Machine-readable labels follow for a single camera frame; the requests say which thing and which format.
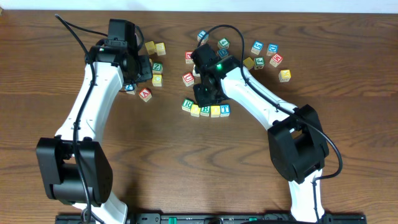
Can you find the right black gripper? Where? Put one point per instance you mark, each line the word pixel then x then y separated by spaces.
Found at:
pixel 201 99

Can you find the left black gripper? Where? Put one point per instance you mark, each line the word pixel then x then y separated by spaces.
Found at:
pixel 145 68

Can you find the yellow O block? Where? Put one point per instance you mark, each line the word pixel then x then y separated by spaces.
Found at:
pixel 195 110
pixel 215 111

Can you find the green B block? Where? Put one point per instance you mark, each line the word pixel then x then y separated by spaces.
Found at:
pixel 205 111

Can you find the blue H block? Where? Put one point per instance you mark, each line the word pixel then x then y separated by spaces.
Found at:
pixel 195 72

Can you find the blue T block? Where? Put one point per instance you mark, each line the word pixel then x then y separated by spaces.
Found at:
pixel 225 110

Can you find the green R block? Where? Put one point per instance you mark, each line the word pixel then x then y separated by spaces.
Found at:
pixel 187 105

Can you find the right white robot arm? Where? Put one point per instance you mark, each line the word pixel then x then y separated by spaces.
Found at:
pixel 297 144

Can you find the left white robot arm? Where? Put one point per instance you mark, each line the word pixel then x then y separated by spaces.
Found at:
pixel 73 166

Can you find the green Z block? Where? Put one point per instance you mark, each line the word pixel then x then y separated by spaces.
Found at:
pixel 157 68

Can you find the yellow G block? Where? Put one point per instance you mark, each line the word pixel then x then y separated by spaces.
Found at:
pixel 157 80

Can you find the red A block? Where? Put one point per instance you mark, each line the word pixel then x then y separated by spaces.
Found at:
pixel 145 94

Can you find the blue P block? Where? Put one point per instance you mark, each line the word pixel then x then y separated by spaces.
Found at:
pixel 131 89

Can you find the red U block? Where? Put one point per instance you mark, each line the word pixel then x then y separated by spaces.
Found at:
pixel 188 79

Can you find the yellow S block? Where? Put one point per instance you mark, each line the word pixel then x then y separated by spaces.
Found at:
pixel 160 49

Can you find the red E block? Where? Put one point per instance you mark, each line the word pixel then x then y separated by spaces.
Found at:
pixel 188 58

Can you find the blue D block centre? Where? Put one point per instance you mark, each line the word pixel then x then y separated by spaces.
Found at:
pixel 222 53

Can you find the blue d block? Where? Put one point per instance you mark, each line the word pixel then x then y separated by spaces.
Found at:
pixel 222 53
pixel 272 49

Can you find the green 4 block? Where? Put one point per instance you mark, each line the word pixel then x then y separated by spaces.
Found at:
pixel 223 43

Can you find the green J block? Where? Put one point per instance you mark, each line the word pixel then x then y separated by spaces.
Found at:
pixel 259 63

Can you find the blue L block top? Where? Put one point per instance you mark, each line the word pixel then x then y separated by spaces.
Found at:
pixel 202 36

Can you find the red M block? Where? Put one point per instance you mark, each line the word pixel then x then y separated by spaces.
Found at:
pixel 276 59

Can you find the blue D block right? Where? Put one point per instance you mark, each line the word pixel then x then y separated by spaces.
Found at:
pixel 272 49

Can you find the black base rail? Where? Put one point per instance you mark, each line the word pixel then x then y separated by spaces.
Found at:
pixel 155 218

